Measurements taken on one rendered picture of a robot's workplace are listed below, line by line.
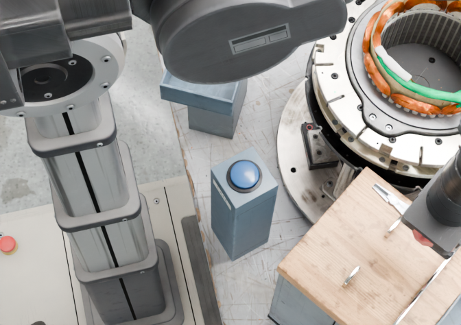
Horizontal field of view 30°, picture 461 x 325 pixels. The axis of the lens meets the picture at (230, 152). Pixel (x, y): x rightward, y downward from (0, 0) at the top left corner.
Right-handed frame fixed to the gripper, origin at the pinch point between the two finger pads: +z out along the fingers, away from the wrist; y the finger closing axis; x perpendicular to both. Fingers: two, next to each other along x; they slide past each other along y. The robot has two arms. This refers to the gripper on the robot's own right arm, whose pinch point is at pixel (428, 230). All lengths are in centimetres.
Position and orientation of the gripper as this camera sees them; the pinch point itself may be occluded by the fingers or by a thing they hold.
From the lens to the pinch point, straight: 107.7
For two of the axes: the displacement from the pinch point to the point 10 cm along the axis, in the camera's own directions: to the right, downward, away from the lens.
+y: 6.5, -6.7, 3.6
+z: -0.7, 4.2, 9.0
